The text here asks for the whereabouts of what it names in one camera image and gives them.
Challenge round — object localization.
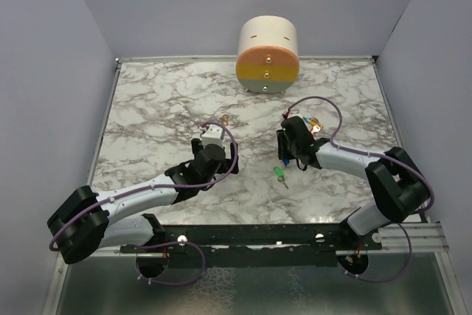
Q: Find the small red tag key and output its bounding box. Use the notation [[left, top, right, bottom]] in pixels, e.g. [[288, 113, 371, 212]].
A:
[[310, 125, 322, 134]]

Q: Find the orange carabiner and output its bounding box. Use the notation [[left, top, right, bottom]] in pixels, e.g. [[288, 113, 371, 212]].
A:
[[310, 118, 321, 125]]

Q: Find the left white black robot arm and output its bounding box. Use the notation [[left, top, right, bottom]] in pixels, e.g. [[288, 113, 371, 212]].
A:
[[46, 139, 239, 264]]

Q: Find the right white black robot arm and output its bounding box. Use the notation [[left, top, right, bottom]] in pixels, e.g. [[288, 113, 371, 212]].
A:
[[277, 116, 434, 249]]

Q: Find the green tag key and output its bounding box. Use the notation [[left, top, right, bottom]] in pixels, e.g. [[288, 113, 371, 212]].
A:
[[273, 167, 288, 189]]

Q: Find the gold carabiner far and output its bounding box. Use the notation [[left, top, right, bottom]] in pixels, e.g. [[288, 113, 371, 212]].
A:
[[221, 114, 229, 126]]

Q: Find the round three-drawer storage box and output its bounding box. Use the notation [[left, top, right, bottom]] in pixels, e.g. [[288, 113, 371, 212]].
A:
[[235, 15, 299, 94]]

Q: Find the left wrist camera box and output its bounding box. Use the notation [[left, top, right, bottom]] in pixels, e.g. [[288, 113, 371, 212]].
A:
[[201, 125, 225, 148]]

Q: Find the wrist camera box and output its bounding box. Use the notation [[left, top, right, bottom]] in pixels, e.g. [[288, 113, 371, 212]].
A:
[[201, 125, 225, 148], [291, 109, 308, 120]]

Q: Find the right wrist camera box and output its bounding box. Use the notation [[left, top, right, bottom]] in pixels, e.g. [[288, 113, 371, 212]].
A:
[[291, 109, 308, 120]]

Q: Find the black mounting rail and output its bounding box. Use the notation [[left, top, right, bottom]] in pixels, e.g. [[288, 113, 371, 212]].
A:
[[120, 215, 381, 269]]

